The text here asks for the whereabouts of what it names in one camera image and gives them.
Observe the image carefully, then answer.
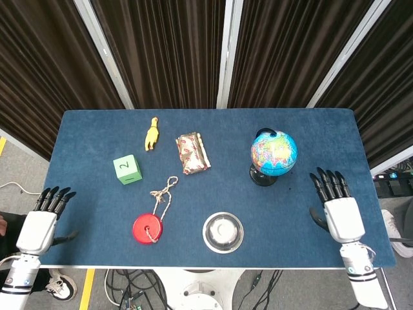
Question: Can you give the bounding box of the white black sneaker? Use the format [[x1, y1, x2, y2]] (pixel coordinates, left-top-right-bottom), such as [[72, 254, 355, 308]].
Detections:
[[45, 269, 78, 302]]

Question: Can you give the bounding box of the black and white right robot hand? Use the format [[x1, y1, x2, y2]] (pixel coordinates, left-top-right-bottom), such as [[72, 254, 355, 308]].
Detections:
[[308, 167, 367, 244]]

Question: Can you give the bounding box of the white partition frame rail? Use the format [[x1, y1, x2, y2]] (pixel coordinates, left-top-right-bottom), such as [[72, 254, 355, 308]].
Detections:
[[0, 128, 52, 163], [369, 154, 413, 178]]

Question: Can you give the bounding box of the silver red-printed snack packet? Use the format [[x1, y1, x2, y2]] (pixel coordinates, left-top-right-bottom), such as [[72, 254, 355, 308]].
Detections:
[[175, 131, 212, 175]]

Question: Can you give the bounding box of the yellow rubber chicken toy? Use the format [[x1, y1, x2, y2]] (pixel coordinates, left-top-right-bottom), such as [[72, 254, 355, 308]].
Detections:
[[144, 116, 160, 152]]

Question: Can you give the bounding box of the blue globe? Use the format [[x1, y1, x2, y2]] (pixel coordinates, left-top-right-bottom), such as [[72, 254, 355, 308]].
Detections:
[[248, 127, 298, 187]]

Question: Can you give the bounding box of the blue fabric table mat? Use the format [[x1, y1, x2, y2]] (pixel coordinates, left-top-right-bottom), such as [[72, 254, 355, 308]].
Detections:
[[41, 108, 398, 269]]

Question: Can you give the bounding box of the upturned stainless steel bowl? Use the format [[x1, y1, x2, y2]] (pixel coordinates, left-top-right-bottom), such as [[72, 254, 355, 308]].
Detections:
[[202, 211, 244, 253]]

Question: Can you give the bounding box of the red disc with braided rope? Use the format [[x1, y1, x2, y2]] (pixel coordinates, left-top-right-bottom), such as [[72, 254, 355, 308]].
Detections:
[[132, 176, 179, 247]]

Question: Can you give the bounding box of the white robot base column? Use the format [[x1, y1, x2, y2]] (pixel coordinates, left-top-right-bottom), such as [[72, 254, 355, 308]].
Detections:
[[151, 267, 250, 310]]

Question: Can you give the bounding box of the black cable bundle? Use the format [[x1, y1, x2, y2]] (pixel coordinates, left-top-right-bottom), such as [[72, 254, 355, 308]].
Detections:
[[237, 269, 285, 310], [104, 269, 170, 310]]

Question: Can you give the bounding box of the brown pleated curtain panel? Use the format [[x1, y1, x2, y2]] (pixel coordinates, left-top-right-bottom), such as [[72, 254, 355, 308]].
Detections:
[[91, 0, 227, 110], [314, 0, 413, 169], [0, 0, 126, 162], [227, 0, 376, 109]]

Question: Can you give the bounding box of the person in dark clothing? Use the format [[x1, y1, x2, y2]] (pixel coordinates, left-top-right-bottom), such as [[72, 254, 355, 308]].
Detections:
[[0, 211, 21, 256]]

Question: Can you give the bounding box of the white partition frame post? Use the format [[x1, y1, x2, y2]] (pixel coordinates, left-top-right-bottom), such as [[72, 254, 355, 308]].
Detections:
[[306, 0, 396, 109], [216, 0, 243, 109], [73, 0, 135, 110]]

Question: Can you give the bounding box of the black power strip equipment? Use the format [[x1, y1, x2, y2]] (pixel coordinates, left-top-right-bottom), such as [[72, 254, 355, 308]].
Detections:
[[372, 172, 413, 198]]

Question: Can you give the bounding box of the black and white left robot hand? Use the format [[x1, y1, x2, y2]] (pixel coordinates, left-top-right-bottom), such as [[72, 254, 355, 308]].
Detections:
[[15, 185, 79, 256]]

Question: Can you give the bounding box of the green numbered cube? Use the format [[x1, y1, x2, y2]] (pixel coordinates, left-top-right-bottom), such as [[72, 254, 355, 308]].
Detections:
[[112, 154, 143, 186]]

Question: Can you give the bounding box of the white floor cable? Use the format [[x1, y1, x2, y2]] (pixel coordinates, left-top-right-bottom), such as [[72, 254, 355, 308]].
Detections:
[[0, 181, 40, 195]]

